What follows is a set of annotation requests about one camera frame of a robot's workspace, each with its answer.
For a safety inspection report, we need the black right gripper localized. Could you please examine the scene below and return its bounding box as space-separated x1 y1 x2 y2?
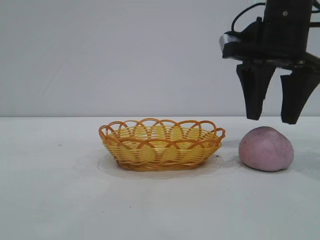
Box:
236 0 320 125

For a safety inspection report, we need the yellow woven wicker basket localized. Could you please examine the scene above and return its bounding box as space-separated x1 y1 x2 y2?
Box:
98 118 226 173

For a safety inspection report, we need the pink peach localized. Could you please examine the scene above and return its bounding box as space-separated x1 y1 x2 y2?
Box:
238 126 295 172

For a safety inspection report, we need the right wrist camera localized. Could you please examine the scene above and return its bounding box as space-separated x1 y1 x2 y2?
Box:
219 16 265 61

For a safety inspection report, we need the black right camera cable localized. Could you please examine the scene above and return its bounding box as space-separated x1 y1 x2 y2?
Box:
231 2 266 33

